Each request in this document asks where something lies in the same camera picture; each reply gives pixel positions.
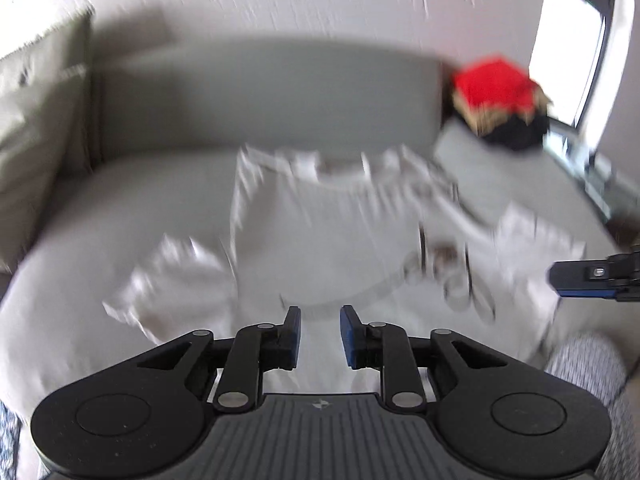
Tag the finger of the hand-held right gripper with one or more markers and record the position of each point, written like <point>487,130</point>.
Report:
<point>580,275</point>

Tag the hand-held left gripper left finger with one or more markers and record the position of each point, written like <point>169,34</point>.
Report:
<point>292,335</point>

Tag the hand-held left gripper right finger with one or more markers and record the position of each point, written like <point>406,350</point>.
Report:
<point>348,337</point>

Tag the light grey shirt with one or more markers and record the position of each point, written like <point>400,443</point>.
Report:
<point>330,240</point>

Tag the patterned grey pants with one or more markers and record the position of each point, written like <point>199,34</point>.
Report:
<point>585,365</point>

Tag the black garment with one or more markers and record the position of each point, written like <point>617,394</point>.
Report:
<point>520,135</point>

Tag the grey sofa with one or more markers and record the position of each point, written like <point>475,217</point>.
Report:
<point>150,185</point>

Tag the red garment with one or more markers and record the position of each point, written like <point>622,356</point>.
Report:
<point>492,80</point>

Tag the window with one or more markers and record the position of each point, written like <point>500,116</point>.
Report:
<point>565,50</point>

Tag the olive cushion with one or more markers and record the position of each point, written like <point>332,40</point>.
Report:
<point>35,160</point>
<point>60,50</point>

